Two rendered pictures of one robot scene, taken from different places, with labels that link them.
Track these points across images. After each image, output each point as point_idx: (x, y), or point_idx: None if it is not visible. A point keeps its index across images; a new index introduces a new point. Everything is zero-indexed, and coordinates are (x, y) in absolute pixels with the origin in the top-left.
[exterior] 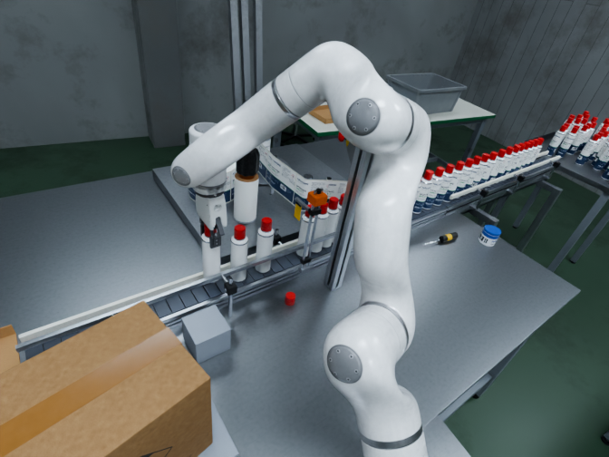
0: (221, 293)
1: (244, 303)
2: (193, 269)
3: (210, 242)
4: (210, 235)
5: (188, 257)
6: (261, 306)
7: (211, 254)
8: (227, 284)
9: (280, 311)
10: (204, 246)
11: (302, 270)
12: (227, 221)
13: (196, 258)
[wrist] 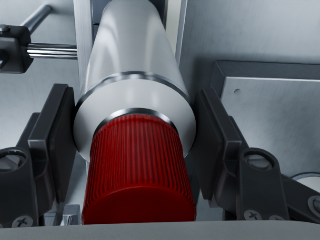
0: (97, 24)
1: (72, 62)
2: (253, 5)
3: (42, 112)
4: (31, 160)
5: (304, 15)
6: (46, 91)
7: (87, 66)
8: (4, 47)
9: (14, 116)
10: (114, 59)
11: (63, 215)
12: (319, 159)
13: (282, 32)
